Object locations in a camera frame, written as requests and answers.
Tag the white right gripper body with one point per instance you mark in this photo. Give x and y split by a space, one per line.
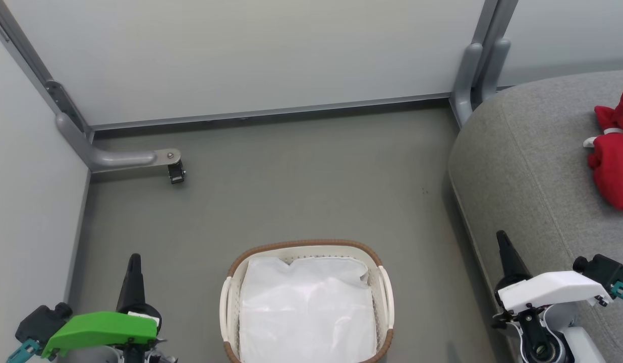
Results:
553 290

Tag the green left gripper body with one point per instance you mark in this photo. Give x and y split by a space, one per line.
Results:
104 327

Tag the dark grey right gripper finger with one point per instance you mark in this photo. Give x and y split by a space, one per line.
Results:
510 262

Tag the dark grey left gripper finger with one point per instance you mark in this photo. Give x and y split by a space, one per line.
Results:
133 287

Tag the red basketball jersey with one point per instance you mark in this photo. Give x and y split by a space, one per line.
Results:
616 171

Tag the white garment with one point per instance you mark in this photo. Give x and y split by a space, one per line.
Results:
588 142

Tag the plain red garment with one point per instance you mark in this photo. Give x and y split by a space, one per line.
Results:
619 113

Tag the white laundry basket brown rim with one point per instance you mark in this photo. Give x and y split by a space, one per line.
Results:
230 307

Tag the white basket liner cloth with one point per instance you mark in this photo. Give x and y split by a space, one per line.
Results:
306 312

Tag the grey fabric sofa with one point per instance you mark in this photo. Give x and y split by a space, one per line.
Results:
538 176

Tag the black caster wheel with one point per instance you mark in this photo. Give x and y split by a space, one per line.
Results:
176 173

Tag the grey partition foot with caster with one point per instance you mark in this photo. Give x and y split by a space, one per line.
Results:
114 157

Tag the grey double partition foot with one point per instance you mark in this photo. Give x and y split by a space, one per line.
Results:
475 75

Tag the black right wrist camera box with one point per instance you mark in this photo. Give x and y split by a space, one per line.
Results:
601 272

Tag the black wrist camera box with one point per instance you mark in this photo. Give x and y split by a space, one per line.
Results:
41 322
601 272

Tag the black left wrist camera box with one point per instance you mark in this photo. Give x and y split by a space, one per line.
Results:
41 322

